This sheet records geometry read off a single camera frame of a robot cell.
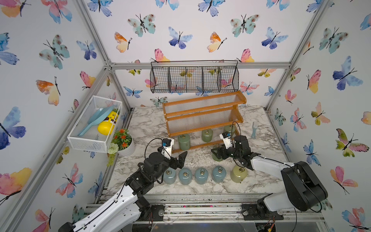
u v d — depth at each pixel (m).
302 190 0.43
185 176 0.78
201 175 0.79
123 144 0.86
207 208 0.77
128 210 0.59
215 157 0.83
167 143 0.61
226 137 0.79
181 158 0.65
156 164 0.54
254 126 1.08
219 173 0.79
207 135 0.94
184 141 0.91
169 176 0.79
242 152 0.70
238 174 0.79
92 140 0.60
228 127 0.98
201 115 0.95
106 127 0.70
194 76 0.99
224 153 0.78
